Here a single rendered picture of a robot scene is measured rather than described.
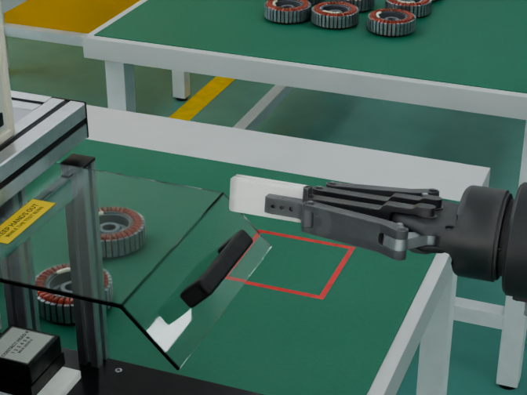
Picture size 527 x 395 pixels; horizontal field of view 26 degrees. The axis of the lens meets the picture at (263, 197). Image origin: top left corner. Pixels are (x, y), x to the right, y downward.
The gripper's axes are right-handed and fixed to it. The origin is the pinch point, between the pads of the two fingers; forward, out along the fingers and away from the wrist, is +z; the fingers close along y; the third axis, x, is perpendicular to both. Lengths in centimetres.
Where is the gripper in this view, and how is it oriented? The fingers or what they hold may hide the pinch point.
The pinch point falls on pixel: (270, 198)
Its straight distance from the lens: 98.1
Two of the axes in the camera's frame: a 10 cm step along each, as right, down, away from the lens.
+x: 0.5, -9.5, -3.0
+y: 3.5, -2.6, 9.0
